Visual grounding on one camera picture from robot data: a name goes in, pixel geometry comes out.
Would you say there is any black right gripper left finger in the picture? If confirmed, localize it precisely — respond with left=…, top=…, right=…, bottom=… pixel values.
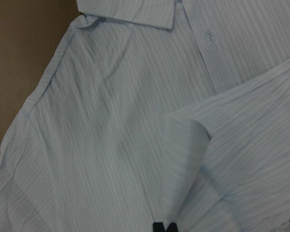
left=152, top=222, right=165, bottom=232

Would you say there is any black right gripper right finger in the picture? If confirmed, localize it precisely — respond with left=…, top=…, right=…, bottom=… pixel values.
left=166, top=222, right=178, bottom=232

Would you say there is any light blue button-up shirt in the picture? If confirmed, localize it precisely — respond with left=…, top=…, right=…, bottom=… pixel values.
left=0, top=0, right=290, bottom=232

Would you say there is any brown paper table cover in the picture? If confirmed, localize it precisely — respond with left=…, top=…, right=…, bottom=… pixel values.
left=0, top=0, right=79, bottom=144

